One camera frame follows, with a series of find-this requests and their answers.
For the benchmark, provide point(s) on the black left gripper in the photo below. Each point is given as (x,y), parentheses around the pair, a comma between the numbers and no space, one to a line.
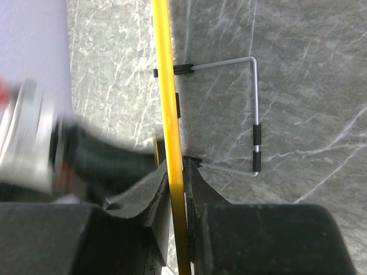
(92,167)

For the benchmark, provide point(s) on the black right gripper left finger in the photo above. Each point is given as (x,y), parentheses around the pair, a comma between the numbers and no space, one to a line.
(50,238)

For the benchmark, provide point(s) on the yellow-framed whiteboard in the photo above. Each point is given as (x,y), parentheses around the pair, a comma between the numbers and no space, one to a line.
(171,132)

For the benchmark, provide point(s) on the yellow whiteboard eraser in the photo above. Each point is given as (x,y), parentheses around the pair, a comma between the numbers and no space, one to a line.
(156,151)

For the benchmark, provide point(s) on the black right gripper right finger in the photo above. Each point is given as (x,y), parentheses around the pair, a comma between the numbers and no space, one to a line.
(227,238)

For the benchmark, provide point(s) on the wire whiteboard stand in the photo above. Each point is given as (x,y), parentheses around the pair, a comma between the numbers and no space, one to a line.
(256,128)

